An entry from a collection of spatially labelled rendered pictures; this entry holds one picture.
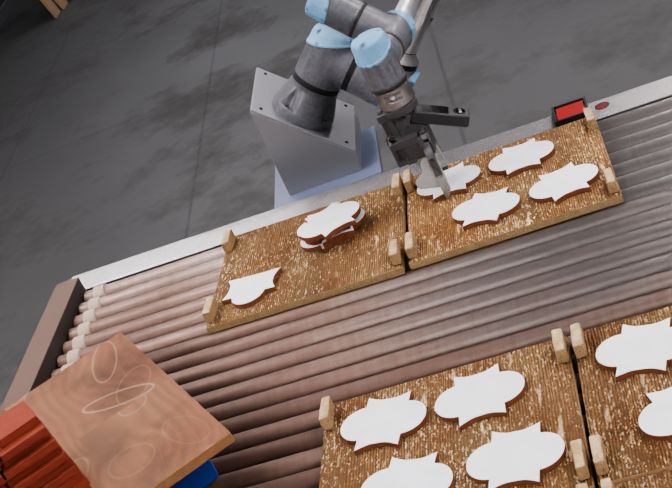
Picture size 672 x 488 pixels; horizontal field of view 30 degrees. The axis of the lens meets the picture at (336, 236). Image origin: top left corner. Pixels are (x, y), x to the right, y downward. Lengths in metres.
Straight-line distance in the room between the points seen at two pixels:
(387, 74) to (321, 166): 0.56
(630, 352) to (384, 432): 0.39
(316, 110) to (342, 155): 0.12
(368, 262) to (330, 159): 0.56
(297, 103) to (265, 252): 0.43
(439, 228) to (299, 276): 0.29
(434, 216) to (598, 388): 0.71
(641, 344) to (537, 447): 0.24
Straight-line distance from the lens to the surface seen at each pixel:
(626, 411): 1.84
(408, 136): 2.49
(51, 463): 1.97
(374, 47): 2.40
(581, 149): 2.52
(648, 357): 1.90
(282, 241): 2.64
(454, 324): 2.17
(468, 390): 1.96
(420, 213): 2.51
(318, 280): 2.44
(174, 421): 2.05
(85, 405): 2.23
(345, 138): 2.95
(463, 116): 2.48
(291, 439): 2.09
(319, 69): 2.87
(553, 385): 1.93
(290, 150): 2.92
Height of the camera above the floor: 2.09
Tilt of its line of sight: 27 degrees down
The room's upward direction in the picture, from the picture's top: 25 degrees counter-clockwise
